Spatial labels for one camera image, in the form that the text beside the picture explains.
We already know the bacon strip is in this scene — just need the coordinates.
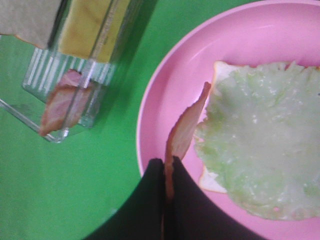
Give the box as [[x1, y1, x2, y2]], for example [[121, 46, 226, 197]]
[[164, 82, 212, 202], [38, 69, 94, 137]]

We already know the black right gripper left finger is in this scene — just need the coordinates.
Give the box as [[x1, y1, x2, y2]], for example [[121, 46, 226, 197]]
[[85, 158, 165, 240]]

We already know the green lettuce leaf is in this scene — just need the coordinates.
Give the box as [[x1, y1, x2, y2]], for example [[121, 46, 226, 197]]
[[193, 61, 320, 222]]

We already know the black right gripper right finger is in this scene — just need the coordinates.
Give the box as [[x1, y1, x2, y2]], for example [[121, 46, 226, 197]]
[[163, 156, 263, 240]]

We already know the green tablecloth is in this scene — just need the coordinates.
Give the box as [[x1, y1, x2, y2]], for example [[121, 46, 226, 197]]
[[0, 0, 255, 240]]

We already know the pink round plate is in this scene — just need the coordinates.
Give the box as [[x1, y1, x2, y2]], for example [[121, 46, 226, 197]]
[[136, 0, 320, 240]]

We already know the yellow cheese slice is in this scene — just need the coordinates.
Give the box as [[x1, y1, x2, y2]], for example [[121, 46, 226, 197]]
[[58, 0, 130, 63]]

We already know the left clear plastic tray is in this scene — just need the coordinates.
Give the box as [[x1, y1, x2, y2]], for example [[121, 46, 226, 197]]
[[0, 0, 143, 143]]

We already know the bread slice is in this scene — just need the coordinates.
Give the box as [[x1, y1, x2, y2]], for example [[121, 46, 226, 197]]
[[0, 0, 62, 49], [199, 60, 320, 195]]

